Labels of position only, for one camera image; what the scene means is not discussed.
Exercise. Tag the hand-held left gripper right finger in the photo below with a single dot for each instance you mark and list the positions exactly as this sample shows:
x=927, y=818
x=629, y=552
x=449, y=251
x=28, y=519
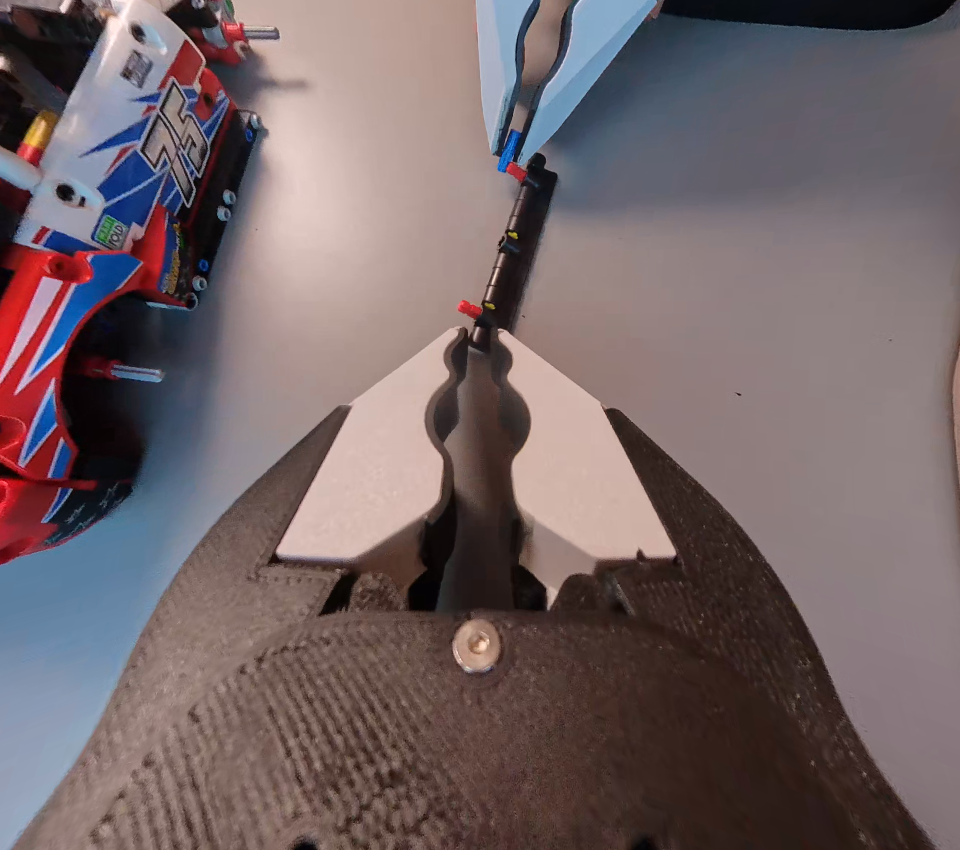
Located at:
x=592, y=490

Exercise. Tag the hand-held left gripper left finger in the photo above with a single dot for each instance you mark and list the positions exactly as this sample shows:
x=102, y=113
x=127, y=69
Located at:
x=360, y=490

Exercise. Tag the blue lego pin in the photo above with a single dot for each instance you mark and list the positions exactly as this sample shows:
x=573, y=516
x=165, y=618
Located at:
x=510, y=151

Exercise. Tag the red lego pin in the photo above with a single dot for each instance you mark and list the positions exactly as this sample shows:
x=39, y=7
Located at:
x=468, y=308
x=514, y=172

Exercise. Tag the black lego beam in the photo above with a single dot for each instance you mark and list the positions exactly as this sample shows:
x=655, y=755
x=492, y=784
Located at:
x=517, y=242

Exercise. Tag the red white blue lego car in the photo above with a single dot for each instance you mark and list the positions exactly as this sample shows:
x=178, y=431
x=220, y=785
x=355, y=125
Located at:
x=150, y=115

